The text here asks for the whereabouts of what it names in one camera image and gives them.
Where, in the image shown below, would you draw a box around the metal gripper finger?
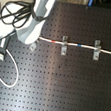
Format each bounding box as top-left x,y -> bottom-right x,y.
29,41 -> 38,51

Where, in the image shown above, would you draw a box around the white cable with coloured marks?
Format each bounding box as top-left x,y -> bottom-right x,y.
37,35 -> 111,54

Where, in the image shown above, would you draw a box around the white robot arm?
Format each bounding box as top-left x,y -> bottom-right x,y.
0,0 -> 56,45

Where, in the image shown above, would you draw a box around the white USB cable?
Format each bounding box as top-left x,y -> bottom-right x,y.
0,36 -> 25,90

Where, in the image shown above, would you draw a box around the left metal cable clip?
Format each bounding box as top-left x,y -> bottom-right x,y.
61,36 -> 68,56

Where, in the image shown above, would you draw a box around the metal cable clip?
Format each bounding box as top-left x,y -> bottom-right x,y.
93,40 -> 101,60
61,36 -> 68,56

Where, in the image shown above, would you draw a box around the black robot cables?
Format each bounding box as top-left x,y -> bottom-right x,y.
0,0 -> 38,32

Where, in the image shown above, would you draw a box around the right metal cable clip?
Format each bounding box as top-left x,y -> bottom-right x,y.
93,40 -> 101,60

